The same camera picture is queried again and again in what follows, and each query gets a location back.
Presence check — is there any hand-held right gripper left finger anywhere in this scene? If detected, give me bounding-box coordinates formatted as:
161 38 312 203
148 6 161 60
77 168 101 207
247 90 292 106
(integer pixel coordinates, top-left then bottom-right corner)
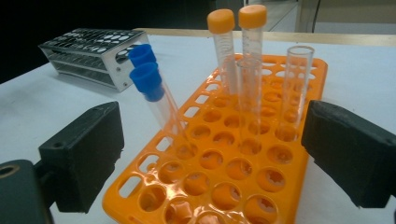
36 101 125 215

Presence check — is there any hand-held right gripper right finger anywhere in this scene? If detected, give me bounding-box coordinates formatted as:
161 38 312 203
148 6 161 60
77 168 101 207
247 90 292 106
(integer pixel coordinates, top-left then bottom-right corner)
301 99 396 209

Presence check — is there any orange plastic test tube rack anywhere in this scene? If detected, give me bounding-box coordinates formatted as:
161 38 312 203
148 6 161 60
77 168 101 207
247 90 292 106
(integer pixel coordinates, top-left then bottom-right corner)
102 53 329 224

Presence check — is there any clear test tube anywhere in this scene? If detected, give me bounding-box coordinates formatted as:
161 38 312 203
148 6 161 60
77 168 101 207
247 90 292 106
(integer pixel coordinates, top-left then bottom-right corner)
235 59 264 153
275 45 316 143

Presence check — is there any silver metal test tube rack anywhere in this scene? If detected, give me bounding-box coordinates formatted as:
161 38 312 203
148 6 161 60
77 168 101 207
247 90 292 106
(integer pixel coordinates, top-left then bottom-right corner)
37 27 150 93

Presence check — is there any blue capped test tube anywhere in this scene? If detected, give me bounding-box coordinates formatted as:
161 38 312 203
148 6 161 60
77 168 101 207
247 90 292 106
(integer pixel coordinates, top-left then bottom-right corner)
127 43 158 68
129 61 198 158

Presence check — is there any orange capped test tube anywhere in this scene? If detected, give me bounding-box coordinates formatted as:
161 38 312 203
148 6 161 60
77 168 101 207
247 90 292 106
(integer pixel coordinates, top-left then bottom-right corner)
206 8 239 96
237 4 268 91

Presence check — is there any white table board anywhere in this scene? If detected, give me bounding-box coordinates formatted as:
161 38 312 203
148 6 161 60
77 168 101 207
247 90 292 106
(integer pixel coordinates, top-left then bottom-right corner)
0 33 396 224

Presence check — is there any wooden table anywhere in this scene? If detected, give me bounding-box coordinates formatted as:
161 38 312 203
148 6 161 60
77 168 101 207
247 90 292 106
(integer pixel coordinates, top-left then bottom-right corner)
134 27 396 48

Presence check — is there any beige wooden cabinet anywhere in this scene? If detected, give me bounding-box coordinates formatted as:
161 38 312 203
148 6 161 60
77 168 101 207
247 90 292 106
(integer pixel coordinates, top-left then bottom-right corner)
295 0 396 35

